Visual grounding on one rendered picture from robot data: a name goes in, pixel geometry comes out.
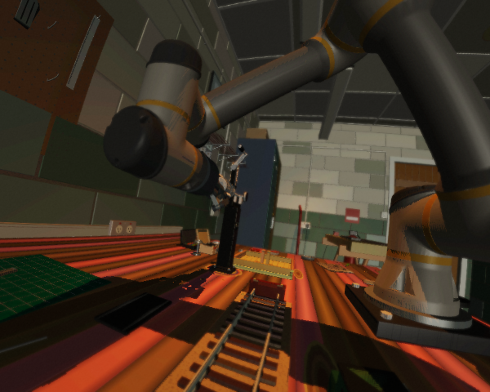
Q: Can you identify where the grey lock lever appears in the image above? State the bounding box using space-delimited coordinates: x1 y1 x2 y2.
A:
228 150 250 172

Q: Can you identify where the brown pegboard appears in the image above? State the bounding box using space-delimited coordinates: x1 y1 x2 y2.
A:
0 0 116 127

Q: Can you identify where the brown flat scrap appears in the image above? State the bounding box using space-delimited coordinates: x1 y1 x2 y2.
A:
313 258 353 274

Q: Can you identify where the red-handled screwdriver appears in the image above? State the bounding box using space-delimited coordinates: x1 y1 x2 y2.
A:
0 336 50 363

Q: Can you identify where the green cutting mat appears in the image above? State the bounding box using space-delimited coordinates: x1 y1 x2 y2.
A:
0 253 112 327

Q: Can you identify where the steel ruler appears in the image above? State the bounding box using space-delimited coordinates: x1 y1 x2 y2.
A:
65 15 102 91

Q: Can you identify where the brown door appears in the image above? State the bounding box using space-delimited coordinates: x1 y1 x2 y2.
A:
389 156 443 247

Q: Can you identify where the dark grey hanging tool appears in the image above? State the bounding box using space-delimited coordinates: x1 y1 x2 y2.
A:
13 0 41 30

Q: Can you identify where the blue cabinet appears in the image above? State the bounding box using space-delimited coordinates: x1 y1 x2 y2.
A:
235 137 282 251

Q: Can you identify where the dark brown box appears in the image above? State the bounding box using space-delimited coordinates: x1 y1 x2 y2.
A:
180 228 212 248

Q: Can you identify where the red pole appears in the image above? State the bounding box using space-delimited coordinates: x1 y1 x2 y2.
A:
296 205 306 257

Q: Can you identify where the yellow-green parts tray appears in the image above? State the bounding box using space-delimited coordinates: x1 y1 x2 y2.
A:
231 247 294 281

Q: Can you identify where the black flat plate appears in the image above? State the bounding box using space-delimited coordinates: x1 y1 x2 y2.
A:
95 291 173 336

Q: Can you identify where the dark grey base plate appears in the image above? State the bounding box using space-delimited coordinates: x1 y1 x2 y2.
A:
344 283 490 360

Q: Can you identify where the wire shelf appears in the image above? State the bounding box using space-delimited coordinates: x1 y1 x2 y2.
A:
205 131 240 165

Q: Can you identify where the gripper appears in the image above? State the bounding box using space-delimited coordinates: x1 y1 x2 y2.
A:
187 149 229 198

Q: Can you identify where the wooden workbench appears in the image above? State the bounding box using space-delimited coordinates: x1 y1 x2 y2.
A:
321 230 390 267

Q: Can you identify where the grey ceiling beam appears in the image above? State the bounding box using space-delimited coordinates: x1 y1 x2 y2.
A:
318 66 354 140

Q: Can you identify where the dark red buffer stop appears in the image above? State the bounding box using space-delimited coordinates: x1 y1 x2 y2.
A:
250 278 287 301

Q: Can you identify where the beige wall socket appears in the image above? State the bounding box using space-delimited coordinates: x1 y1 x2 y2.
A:
109 220 137 238

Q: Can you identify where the orange test track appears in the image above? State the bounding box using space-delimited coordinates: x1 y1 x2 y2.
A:
162 287 292 392

